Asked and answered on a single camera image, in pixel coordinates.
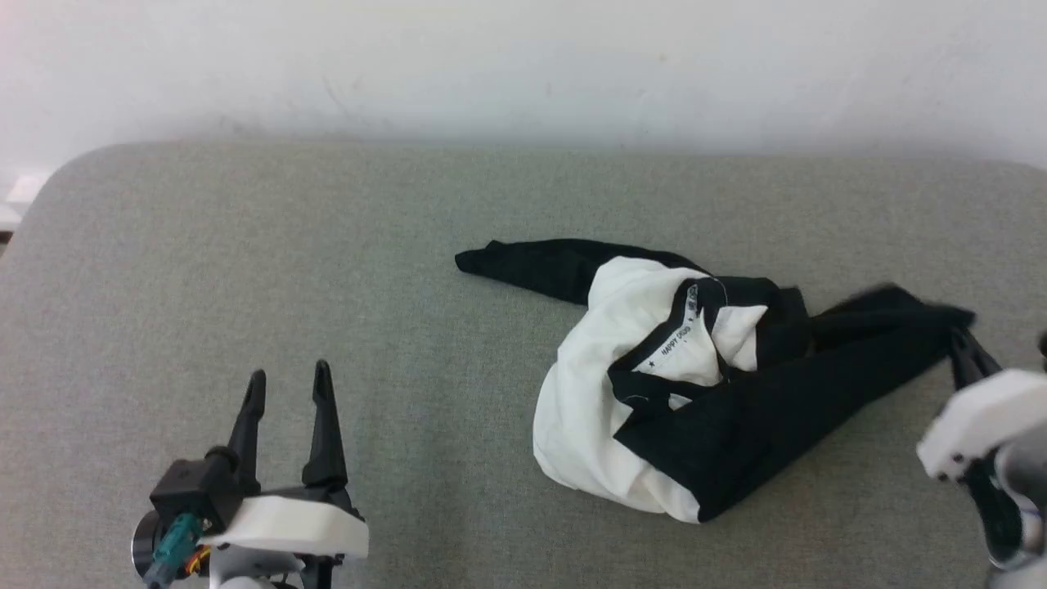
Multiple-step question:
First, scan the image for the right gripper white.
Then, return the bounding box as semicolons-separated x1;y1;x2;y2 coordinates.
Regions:
915;326;1047;483

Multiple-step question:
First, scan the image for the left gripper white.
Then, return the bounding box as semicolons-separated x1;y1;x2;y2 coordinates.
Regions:
200;361;370;589

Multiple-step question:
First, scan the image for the black and white long-sleeve shirt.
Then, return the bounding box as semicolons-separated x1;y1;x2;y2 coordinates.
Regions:
455;238;977;524

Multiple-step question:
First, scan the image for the grey fabric sofa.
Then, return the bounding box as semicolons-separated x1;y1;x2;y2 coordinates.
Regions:
0;141;1047;589

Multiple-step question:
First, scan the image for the teal left camera connector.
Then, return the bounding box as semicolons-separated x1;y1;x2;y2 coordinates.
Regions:
146;514;204;588

